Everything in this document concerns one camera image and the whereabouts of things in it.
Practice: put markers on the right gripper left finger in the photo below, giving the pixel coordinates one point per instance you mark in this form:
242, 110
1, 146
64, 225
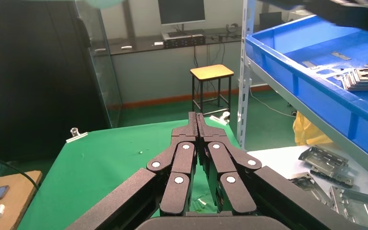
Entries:
180, 158

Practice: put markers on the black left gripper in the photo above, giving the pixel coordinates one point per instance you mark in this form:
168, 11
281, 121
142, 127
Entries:
361, 12

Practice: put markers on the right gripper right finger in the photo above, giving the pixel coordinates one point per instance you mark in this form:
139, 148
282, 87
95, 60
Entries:
222, 158

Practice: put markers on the blue plastic tray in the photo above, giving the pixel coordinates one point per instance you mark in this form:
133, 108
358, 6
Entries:
298, 79

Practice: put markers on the silver binder clip right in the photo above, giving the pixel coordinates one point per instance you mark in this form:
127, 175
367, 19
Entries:
219, 119

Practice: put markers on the small white scrap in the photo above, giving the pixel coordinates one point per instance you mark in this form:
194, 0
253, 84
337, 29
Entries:
202, 202

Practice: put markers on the grey tape strip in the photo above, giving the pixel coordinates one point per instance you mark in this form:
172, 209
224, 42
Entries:
309, 64
341, 56

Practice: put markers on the wooden top black stool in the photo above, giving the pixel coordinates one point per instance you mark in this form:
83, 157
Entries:
212, 72

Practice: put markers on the yellow plastic bag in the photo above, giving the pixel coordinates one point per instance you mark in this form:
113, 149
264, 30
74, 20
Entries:
307, 133

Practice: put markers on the dark rectangular panel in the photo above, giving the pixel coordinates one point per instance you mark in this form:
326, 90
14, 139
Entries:
271, 20

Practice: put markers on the silver metal cage part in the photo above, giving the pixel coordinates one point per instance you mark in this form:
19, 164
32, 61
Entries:
322, 157
339, 179

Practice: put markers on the silver table clip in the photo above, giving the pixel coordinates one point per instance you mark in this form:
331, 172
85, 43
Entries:
76, 137

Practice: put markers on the clear glass panel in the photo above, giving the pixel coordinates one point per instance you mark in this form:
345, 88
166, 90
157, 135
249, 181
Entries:
104, 79

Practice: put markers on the small white desk item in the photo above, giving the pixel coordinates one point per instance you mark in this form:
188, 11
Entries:
101, 50
127, 47
158, 43

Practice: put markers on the black rack device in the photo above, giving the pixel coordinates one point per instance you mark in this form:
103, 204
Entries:
184, 41

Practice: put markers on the black top office desk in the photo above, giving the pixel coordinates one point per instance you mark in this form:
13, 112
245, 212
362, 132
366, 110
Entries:
146, 43

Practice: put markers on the black headset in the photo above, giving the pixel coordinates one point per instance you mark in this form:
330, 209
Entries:
231, 28

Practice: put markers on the open silver metal housing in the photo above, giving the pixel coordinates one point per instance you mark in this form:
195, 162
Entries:
352, 206

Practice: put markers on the black computer monitor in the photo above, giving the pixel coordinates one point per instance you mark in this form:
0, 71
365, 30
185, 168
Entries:
180, 11

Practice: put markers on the light wooden board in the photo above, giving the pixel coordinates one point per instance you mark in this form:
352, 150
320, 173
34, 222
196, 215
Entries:
19, 196

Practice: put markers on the large black cabinet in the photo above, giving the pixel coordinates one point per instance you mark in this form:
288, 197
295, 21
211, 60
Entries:
28, 79

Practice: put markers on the grey slotted rack post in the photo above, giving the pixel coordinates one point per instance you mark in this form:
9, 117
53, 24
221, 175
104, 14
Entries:
245, 79

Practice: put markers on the flat silver metal frame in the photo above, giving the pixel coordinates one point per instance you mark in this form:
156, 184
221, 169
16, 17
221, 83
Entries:
307, 187

